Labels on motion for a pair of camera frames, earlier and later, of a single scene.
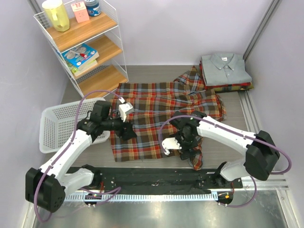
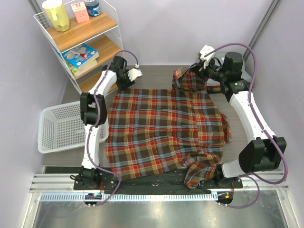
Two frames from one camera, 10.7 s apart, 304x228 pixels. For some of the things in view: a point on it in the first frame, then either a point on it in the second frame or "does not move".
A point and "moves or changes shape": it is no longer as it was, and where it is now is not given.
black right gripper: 186,152 to 201,71
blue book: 80,55 does not move
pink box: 80,11 does not move
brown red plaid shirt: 151,107 moves or changes shape
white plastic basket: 57,122 does not move
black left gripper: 126,129 to 128,83
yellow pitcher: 55,10 does not move
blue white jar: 93,7 does not move
